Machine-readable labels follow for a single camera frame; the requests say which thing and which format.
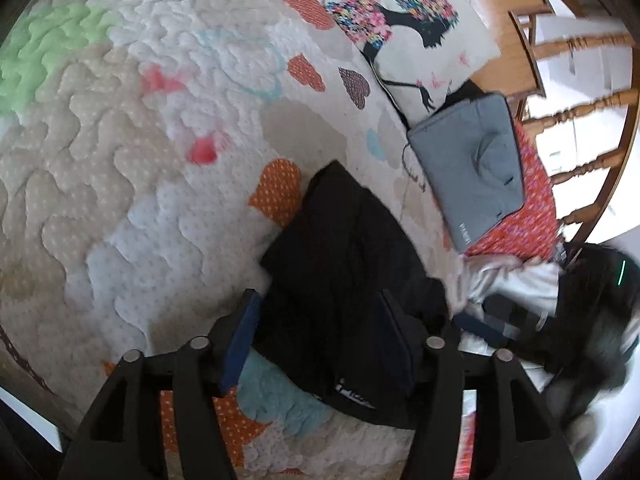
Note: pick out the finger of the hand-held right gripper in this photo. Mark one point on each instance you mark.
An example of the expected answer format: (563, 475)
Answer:
(480, 327)

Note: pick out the wooden staircase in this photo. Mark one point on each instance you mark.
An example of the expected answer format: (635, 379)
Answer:
(500, 25)

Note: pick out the red floral cushion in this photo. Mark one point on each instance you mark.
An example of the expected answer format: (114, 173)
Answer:
(535, 200)

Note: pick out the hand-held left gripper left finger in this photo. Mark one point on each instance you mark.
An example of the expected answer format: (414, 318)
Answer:
(241, 340)

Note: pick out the heart print quilt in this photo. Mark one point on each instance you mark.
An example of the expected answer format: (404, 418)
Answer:
(125, 160)

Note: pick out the printed figure pillow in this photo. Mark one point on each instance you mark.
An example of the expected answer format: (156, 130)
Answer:
(410, 25)

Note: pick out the black pants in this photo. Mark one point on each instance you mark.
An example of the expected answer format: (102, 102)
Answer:
(345, 270)

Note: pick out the grey laptop bag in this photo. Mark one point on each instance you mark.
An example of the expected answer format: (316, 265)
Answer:
(472, 170)

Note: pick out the white fleece blanket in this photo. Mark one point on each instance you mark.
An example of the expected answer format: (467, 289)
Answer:
(510, 280)

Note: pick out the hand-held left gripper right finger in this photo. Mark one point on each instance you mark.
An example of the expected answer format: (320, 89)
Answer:
(396, 347)

